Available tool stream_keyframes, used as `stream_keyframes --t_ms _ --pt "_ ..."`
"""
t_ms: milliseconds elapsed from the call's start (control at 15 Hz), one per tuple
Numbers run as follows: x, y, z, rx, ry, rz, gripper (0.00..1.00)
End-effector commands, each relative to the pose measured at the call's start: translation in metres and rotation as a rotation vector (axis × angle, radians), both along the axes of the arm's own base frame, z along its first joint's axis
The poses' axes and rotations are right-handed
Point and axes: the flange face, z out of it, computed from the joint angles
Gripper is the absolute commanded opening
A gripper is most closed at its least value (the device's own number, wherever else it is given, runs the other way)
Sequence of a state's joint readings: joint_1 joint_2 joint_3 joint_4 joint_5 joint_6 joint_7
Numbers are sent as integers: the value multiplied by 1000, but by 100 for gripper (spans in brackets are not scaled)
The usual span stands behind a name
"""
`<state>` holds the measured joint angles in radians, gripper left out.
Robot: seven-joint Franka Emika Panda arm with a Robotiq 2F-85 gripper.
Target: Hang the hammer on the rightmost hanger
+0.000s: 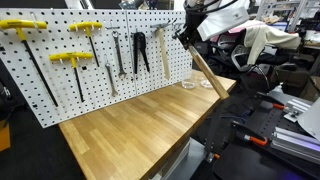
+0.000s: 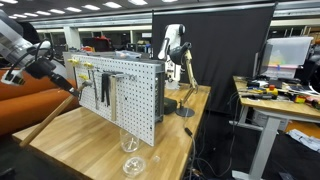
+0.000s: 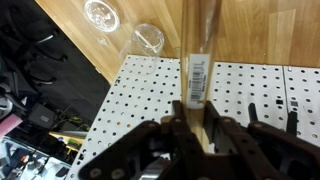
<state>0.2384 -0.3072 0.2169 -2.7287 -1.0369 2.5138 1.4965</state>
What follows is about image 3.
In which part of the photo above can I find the white perforated pegboard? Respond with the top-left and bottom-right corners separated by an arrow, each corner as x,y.
65,54 -> 320,180

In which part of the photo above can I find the clear glass lid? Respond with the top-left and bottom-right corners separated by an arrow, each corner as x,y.
82,0 -> 121,34

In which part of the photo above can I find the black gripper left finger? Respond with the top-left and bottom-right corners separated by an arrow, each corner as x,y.
79,99 -> 208,180

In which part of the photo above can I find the clear glass cup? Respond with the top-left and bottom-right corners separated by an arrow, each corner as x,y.
117,22 -> 166,76

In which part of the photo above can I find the ball-peen hammer with barcode label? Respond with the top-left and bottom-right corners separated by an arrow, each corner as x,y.
179,0 -> 224,155

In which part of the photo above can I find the small clear glass piece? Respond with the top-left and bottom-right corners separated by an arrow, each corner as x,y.
96,36 -> 110,47

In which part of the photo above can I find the black power adapter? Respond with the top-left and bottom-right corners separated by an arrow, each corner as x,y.
27,102 -> 57,130

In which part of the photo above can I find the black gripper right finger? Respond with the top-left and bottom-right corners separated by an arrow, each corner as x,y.
203,100 -> 320,180

